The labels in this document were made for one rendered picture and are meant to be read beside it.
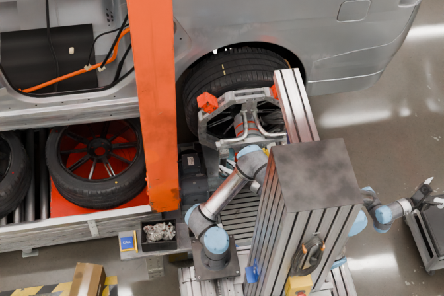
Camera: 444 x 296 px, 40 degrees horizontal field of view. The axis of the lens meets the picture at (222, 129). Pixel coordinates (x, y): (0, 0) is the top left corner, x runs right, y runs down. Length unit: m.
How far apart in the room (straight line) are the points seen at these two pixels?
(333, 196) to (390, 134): 2.77
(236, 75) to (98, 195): 1.11
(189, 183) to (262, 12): 1.22
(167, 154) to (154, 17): 0.96
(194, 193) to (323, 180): 1.88
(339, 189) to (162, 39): 0.89
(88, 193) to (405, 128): 2.39
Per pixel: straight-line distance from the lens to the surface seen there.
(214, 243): 2.93
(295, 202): 1.94
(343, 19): 3.33
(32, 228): 3.81
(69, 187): 3.75
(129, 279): 3.99
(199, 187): 3.78
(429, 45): 5.37
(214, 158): 4.10
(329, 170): 2.01
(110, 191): 3.70
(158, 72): 2.52
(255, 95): 3.29
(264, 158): 2.82
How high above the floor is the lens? 3.73
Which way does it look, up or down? 56 degrees down
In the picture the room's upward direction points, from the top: 4 degrees clockwise
